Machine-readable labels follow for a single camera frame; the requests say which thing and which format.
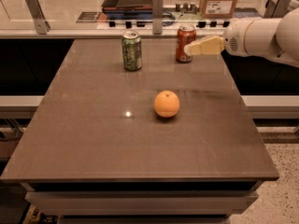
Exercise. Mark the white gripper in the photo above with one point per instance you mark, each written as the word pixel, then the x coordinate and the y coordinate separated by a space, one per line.
pixel 234 37

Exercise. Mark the red coke can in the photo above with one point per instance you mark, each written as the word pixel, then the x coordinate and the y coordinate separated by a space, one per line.
pixel 186 34

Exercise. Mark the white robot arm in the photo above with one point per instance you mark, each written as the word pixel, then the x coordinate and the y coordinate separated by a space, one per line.
pixel 275 39

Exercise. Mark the green soda can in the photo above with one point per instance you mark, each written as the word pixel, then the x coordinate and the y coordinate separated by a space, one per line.
pixel 131 50

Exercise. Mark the cardboard box with label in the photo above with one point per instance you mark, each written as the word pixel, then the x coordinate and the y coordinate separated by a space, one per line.
pixel 217 9

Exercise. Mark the orange fruit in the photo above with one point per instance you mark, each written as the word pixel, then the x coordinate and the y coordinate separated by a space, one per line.
pixel 166 104

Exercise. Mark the middle metal railing post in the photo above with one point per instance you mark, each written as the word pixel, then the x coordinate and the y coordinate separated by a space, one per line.
pixel 157 16

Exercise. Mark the metal railing post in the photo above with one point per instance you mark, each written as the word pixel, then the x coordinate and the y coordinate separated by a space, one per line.
pixel 157 16
pixel 276 9
pixel 41 24

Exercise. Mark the right metal railing post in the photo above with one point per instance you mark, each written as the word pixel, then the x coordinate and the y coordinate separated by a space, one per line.
pixel 276 9

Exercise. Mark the left metal railing post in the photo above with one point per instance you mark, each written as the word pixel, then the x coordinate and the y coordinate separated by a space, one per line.
pixel 41 24

